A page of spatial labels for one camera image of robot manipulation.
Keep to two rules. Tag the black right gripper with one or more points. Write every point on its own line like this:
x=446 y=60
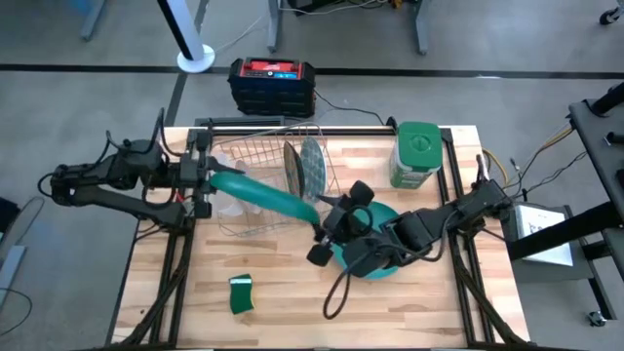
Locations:
x=356 y=229

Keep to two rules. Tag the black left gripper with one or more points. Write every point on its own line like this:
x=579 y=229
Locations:
x=202 y=170

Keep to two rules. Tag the dark green plate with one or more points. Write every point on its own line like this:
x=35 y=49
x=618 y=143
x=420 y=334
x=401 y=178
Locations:
x=263 y=195

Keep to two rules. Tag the teal plate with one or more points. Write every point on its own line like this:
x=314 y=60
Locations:
x=387 y=217

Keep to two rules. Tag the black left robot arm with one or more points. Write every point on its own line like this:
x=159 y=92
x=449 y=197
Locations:
x=127 y=207

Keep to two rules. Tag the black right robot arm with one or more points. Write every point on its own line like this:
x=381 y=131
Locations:
x=439 y=219

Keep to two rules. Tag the translucent white utensil cup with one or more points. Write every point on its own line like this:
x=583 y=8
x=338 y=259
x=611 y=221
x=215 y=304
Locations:
x=229 y=207

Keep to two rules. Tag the green Cascade detergent tub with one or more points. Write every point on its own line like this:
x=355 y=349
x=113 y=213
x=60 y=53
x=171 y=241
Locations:
x=414 y=161

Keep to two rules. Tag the white tower fan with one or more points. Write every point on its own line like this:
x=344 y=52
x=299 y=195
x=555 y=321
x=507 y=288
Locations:
x=195 y=62

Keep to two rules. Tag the green sponge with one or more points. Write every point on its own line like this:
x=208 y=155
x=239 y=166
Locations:
x=241 y=297

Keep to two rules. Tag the grey desk leg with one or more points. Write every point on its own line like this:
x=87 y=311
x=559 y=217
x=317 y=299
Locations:
x=421 y=27
x=274 y=24
x=92 y=19

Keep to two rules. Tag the white box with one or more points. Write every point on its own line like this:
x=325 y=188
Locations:
x=541 y=234

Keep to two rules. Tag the grey metal stand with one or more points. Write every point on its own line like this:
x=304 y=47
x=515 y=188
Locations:
x=22 y=229

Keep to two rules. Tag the black cart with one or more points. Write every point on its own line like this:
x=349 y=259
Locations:
x=599 y=146

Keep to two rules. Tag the caster wheel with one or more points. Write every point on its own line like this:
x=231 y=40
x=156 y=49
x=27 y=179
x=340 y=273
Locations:
x=597 y=319
x=609 y=17

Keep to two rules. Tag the black aluminium table frame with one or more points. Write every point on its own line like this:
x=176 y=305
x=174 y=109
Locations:
x=178 y=302

